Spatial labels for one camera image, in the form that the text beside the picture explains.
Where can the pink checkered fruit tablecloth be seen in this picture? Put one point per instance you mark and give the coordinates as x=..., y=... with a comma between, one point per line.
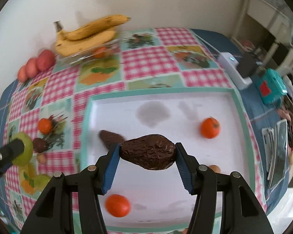
x=151, y=58

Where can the orange tangerine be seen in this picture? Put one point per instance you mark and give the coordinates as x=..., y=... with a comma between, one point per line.
x=210, y=128
x=117, y=205
x=45, y=126

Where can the orange tangerine on tablecloth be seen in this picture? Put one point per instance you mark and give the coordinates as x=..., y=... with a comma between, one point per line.
x=45, y=126

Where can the red apple right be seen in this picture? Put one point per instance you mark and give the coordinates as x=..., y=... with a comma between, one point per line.
x=45, y=60

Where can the red apple middle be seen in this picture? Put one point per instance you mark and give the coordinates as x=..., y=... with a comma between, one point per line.
x=31, y=69

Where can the yellow banana bunch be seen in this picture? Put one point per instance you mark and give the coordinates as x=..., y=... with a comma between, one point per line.
x=89, y=36

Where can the clear plastic fruit container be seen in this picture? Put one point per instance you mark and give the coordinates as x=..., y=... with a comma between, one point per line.
x=90, y=51

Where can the teal box red label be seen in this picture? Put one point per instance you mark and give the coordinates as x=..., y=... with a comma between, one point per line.
x=271, y=87

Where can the white charger device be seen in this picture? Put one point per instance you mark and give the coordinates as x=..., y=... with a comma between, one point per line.
x=229, y=63

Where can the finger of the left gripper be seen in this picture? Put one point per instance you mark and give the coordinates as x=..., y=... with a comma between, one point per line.
x=8, y=153

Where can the white shelf unit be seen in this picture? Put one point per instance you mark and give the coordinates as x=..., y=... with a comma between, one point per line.
x=266, y=31

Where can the green mango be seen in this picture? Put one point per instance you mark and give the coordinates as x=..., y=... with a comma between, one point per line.
x=40, y=181
x=27, y=154

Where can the small dark avocado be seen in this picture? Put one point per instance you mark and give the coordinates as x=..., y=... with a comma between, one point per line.
x=40, y=145

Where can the large dark avocado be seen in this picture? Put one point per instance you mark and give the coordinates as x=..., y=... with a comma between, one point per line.
x=151, y=152

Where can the black power adapter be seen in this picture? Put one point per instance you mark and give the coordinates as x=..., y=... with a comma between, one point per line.
x=247, y=65

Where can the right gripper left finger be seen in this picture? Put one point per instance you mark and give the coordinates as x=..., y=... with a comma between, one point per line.
x=52, y=212

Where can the blue tablecloth underlay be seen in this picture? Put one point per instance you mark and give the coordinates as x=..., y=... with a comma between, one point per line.
x=259, y=114

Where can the silver foil packets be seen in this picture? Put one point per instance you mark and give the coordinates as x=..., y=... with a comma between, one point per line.
x=275, y=145

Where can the white tray teal rim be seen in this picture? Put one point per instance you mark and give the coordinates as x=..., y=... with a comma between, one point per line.
x=147, y=193

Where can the kiwi in tray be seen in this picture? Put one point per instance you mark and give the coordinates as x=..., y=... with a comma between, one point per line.
x=215, y=168

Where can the brown kiwi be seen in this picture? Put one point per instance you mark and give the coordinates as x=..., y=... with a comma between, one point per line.
x=41, y=158

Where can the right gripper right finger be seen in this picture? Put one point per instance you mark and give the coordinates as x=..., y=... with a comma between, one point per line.
x=241, y=211

